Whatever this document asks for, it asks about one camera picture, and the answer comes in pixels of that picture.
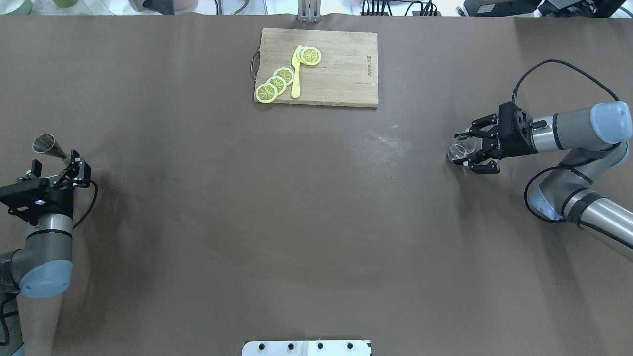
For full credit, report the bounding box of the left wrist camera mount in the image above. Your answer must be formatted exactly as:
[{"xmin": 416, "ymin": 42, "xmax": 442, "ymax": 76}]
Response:
[{"xmin": 0, "ymin": 178, "xmax": 50, "ymax": 226}]

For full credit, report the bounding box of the aluminium frame post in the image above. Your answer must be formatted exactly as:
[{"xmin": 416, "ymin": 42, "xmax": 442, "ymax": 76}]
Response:
[{"xmin": 297, "ymin": 0, "xmax": 322, "ymax": 23}]

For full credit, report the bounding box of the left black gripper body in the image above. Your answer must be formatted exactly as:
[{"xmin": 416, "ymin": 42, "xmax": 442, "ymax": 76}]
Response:
[{"xmin": 20, "ymin": 177, "xmax": 80, "ymax": 218}]

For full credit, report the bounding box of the lemon slice far end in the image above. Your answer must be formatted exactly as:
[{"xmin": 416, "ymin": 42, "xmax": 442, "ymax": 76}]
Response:
[{"xmin": 254, "ymin": 83, "xmax": 278, "ymax": 104}]

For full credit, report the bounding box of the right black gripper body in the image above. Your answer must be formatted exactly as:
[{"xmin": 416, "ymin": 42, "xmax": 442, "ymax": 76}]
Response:
[{"xmin": 488, "ymin": 102, "xmax": 538, "ymax": 159}]

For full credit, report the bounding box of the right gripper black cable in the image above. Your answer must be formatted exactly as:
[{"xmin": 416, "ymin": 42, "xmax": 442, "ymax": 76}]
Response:
[{"xmin": 512, "ymin": 59, "xmax": 622, "ymax": 110}]

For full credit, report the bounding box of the green plastic cup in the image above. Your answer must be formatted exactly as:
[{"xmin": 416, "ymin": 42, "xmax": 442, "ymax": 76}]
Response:
[{"xmin": 52, "ymin": 0, "xmax": 79, "ymax": 9}]

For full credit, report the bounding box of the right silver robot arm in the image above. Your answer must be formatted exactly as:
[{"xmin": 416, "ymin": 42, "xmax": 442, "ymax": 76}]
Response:
[{"xmin": 447, "ymin": 101, "xmax": 632, "ymax": 261}]

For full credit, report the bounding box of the white pedestal base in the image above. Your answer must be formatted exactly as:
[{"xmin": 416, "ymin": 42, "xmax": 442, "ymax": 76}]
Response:
[{"xmin": 241, "ymin": 340, "xmax": 373, "ymax": 356}]

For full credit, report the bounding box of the steel jigger shaker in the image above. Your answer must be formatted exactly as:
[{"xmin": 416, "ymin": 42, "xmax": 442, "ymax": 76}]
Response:
[{"xmin": 32, "ymin": 133, "xmax": 72, "ymax": 164}]

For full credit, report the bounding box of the yellow plastic knife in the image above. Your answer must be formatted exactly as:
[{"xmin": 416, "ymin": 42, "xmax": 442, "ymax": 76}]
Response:
[{"xmin": 291, "ymin": 45, "xmax": 303, "ymax": 99}]

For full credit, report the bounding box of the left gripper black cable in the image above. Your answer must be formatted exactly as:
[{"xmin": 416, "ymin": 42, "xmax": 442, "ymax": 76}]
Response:
[{"xmin": 72, "ymin": 180, "xmax": 99, "ymax": 230}]

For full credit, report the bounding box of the lemon slice by knife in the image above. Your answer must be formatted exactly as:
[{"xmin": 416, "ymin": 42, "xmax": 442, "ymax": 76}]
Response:
[{"xmin": 297, "ymin": 46, "xmax": 322, "ymax": 67}]

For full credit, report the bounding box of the clear glass measuring cup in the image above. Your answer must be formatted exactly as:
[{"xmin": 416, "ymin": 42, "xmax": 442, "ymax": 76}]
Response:
[{"xmin": 446, "ymin": 134, "xmax": 477, "ymax": 162}]

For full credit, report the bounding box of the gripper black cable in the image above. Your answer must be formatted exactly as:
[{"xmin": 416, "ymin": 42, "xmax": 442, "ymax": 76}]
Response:
[
  {"xmin": 512, "ymin": 59, "xmax": 622, "ymax": 110},
  {"xmin": 72, "ymin": 180, "xmax": 99, "ymax": 230}
]

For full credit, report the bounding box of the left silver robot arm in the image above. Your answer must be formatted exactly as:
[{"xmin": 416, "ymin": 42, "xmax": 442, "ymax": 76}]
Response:
[{"xmin": 1, "ymin": 150, "xmax": 93, "ymax": 356}]

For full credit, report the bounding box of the pink bowl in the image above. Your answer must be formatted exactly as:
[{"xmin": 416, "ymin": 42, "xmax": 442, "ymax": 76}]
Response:
[{"xmin": 129, "ymin": 0, "xmax": 199, "ymax": 15}]

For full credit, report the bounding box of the bamboo cutting board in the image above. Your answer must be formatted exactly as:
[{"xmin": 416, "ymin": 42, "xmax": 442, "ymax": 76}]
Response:
[{"xmin": 255, "ymin": 28, "xmax": 378, "ymax": 108}]

